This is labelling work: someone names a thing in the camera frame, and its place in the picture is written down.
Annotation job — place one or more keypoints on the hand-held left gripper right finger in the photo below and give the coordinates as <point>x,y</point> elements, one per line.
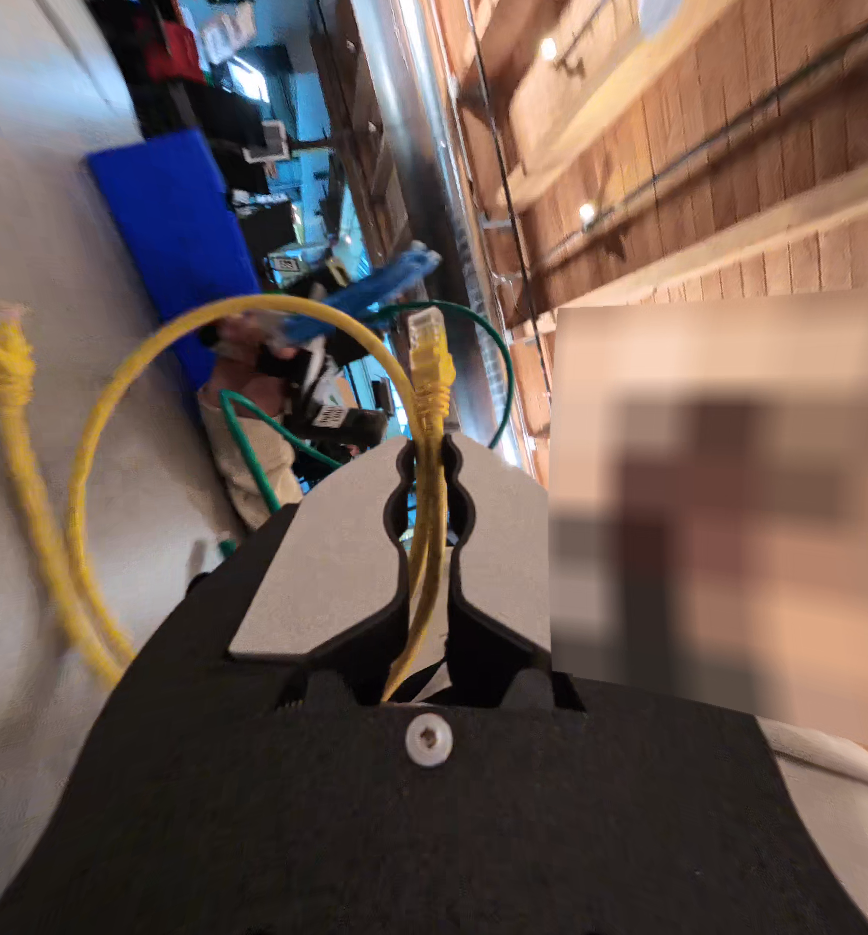
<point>507,562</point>

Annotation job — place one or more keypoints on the person's right hand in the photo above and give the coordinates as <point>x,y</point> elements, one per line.
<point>240,365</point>

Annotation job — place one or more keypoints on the person's upper body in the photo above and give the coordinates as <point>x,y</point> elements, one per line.
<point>858,840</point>

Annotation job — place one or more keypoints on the blue plastic bin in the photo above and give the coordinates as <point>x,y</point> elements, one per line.
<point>171,234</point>

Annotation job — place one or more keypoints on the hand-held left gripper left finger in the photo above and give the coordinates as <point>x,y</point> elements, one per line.
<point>324,577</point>

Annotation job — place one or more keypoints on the round silver air duct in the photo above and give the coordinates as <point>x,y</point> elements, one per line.
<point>419,146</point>

